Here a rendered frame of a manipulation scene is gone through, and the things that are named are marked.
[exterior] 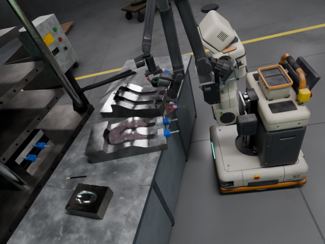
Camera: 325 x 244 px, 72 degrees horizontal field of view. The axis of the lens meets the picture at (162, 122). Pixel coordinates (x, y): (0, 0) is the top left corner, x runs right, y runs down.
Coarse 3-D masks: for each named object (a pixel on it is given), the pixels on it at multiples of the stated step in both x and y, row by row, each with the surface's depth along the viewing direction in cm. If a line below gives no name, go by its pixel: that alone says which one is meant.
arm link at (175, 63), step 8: (160, 0) 90; (160, 8) 92; (168, 8) 92; (168, 16) 97; (168, 24) 99; (168, 32) 102; (176, 32) 103; (168, 40) 104; (176, 40) 104; (168, 48) 108; (176, 48) 107; (176, 56) 110; (176, 64) 112; (176, 72) 115; (184, 72) 115
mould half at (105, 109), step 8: (136, 88) 177; (144, 88) 177; (152, 88) 174; (160, 88) 171; (112, 96) 184; (128, 96) 169; (136, 96) 171; (144, 96) 169; (152, 96) 166; (160, 96) 163; (104, 104) 179; (112, 104) 163; (120, 104) 162; (128, 104) 164; (152, 104) 159; (160, 104) 157; (104, 112) 172; (112, 112) 169; (120, 112) 167; (128, 112) 165; (136, 112) 163; (144, 112) 161; (152, 112) 158; (160, 112) 157
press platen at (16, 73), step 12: (0, 72) 164; (12, 72) 158; (24, 72) 152; (36, 72) 156; (0, 84) 147; (12, 84) 143; (24, 84) 147; (0, 96) 134; (12, 96) 140; (0, 108) 133
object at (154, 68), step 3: (150, 66) 150; (153, 66) 150; (156, 66) 157; (150, 69) 151; (153, 69) 151; (156, 69) 153; (159, 69) 153; (147, 72) 154; (150, 72) 153; (153, 72) 152; (147, 75) 153
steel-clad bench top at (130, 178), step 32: (128, 64) 231; (160, 64) 215; (64, 160) 153; (128, 160) 139; (64, 192) 133; (128, 192) 123; (32, 224) 123; (64, 224) 118; (96, 224) 114; (128, 224) 110
